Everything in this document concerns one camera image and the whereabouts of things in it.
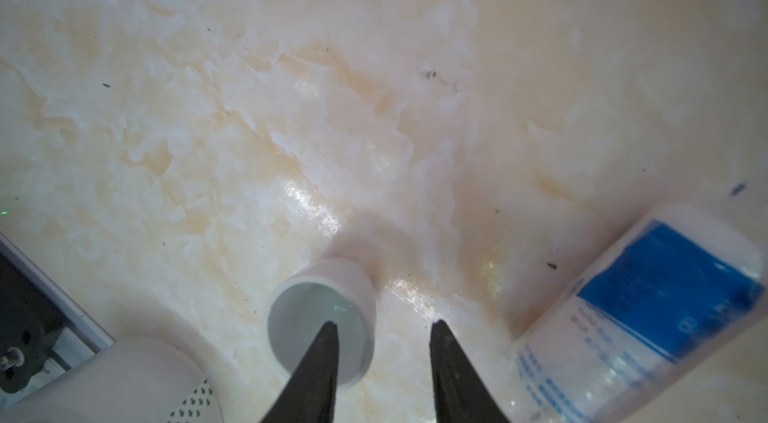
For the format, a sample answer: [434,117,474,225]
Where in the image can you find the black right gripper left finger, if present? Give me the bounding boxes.
[262,322,339,423]

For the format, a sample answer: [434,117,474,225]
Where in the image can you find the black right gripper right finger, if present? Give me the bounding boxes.
[429,320,509,423]

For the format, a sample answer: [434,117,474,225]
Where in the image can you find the white blue roll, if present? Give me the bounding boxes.
[509,199,767,422]

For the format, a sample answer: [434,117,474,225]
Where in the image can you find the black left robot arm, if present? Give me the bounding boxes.
[1,337,223,422]

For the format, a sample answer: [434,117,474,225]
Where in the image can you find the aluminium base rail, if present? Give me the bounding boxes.
[1,235,115,411]

